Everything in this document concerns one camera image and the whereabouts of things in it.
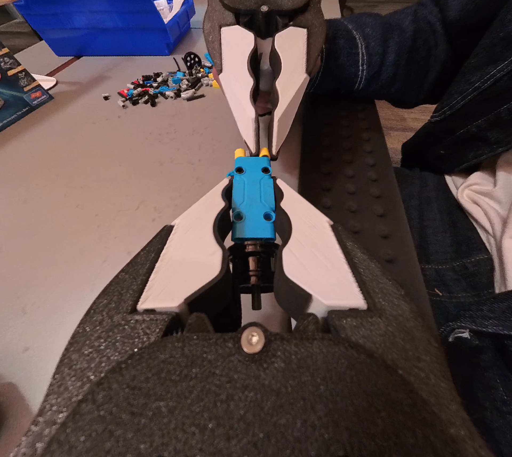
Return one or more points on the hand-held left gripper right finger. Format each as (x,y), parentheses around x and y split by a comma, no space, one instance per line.
(320,265)

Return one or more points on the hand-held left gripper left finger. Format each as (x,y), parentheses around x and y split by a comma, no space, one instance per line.
(188,261)

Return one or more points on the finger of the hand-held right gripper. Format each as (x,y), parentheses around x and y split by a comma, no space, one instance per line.
(236,73)
(294,73)

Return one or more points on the blue grey brick assembly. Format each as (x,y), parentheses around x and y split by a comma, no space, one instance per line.
(252,201)

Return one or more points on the person's right forearm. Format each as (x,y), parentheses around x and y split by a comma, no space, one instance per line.
(400,45)

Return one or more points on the white desk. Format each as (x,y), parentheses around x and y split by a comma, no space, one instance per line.
(80,185)

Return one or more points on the person's right hand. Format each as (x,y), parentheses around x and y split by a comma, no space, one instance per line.
(264,105)

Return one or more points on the pile of small brick parts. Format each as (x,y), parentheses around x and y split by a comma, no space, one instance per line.
(168,83)

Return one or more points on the blue plastic bin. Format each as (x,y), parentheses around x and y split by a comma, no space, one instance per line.
(104,25)

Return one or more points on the person's denim jacket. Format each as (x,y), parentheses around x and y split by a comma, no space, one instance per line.
(460,305)

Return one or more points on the white round base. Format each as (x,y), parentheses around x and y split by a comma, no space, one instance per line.
(46,83)

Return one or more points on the small robot kit box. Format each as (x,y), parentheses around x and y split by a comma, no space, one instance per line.
(20,97)

